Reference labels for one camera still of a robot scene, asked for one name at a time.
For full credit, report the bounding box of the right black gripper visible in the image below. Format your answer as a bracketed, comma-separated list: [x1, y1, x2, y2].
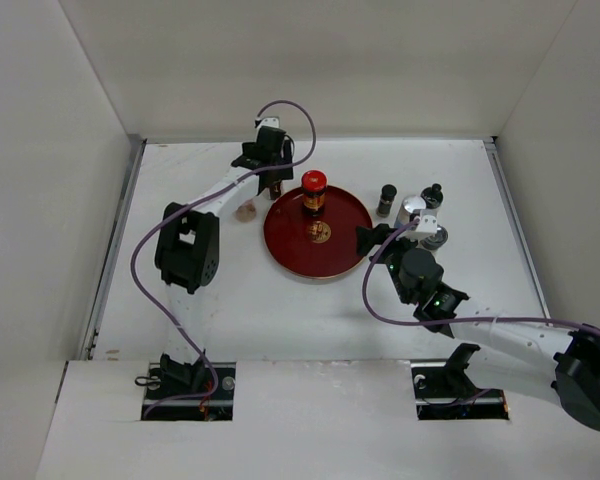
[356, 223, 425, 305]

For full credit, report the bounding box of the pink lid spice jar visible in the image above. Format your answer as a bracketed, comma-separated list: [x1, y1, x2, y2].
[234, 200, 257, 223]

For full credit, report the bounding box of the red lid sauce jar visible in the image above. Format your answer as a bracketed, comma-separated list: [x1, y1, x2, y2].
[301, 170, 328, 217]

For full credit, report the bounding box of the small black spice bottle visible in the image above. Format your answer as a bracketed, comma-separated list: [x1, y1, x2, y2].
[376, 184, 397, 218]

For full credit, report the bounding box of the silver lid white shaker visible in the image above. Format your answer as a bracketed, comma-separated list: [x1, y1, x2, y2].
[394, 195, 427, 228]

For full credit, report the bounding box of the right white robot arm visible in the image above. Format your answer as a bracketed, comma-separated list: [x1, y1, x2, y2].
[355, 216, 600, 432]

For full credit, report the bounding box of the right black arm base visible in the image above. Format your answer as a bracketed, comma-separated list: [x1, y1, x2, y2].
[410, 344, 509, 421]

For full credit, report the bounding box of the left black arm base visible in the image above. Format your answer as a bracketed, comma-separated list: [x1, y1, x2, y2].
[134, 354, 237, 422]

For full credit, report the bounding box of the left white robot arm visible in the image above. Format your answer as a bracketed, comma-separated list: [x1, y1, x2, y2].
[154, 117, 293, 399]

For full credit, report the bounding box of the round red lacquer tray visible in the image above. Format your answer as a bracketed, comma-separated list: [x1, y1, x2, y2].
[263, 186, 373, 279]

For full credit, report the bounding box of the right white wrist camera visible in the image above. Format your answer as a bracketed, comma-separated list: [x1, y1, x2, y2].
[411, 211, 438, 241]

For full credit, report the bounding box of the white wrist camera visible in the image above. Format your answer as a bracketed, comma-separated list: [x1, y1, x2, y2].
[254, 116, 280, 130]
[411, 211, 438, 241]

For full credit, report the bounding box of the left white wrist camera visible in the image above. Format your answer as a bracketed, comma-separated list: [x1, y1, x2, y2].
[254, 116, 280, 130]

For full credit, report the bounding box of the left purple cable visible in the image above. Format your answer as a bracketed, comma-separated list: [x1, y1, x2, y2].
[129, 98, 317, 420]

